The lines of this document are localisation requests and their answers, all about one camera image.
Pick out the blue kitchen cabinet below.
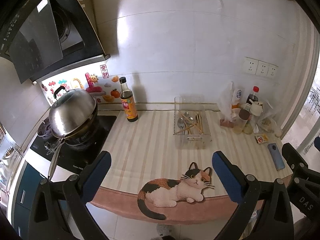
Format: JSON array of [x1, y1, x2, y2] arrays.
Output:
[[11, 161, 48, 239]]

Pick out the blue smartphone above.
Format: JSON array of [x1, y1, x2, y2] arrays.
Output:
[[267, 143, 285, 171]]

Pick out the small red white box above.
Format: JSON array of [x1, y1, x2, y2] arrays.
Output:
[[254, 134, 269, 144]]

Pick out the black induction cooktop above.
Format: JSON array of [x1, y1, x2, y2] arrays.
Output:
[[30, 115, 117, 174]]

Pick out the white lid jar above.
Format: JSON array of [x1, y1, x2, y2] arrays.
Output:
[[250, 101, 263, 128]]

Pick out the brown lid spice jar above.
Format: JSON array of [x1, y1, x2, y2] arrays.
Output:
[[233, 109, 250, 134]]

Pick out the red cap dark bottle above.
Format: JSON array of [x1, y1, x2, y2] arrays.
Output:
[[246, 86, 259, 105]]

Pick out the striped cat print mat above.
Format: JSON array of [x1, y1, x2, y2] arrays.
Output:
[[92, 111, 292, 220]]

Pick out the blue label salt bag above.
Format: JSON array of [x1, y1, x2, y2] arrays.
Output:
[[231, 88, 242, 109]]

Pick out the grey slipper left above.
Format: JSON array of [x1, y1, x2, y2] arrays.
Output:
[[157, 224, 173, 237]]

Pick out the white plastic bag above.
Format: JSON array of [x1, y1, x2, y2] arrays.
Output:
[[217, 81, 234, 121]]

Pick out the clear plastic tray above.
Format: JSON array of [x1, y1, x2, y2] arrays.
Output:
[[173, 96, 212, 150]]

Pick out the soy sauce bottle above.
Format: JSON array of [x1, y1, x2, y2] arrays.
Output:
[[119, 77, 138, 122]]

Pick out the black range hood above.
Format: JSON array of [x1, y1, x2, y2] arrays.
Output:
[[1, 0, 110, 83]]

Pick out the white wall socket panel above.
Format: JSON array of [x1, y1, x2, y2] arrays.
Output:
[[242, 57, 278, 79]]

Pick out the colourful wall stickers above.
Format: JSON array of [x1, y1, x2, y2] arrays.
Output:
[[40, 62, 121, 105]]

